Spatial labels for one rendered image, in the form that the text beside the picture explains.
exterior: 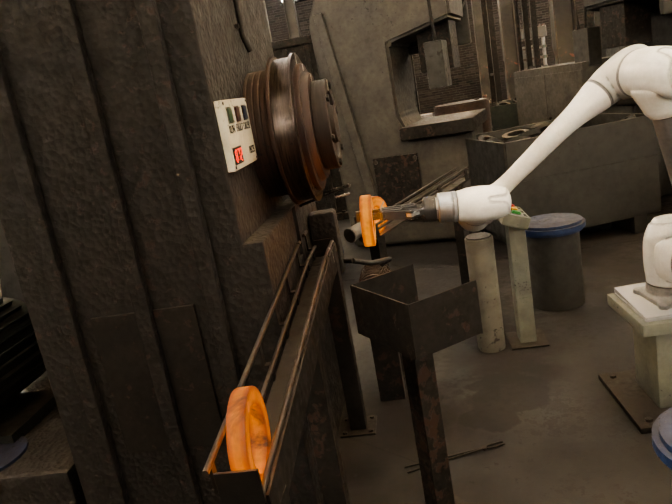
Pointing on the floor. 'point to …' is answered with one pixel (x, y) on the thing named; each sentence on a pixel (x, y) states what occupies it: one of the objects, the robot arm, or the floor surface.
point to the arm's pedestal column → (644, 381)
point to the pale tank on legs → (517, 39)
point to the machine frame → (145, 235)
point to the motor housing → (387, 370)
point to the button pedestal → (521, 284)
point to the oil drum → (467, 109)
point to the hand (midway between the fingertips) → (367, 215)
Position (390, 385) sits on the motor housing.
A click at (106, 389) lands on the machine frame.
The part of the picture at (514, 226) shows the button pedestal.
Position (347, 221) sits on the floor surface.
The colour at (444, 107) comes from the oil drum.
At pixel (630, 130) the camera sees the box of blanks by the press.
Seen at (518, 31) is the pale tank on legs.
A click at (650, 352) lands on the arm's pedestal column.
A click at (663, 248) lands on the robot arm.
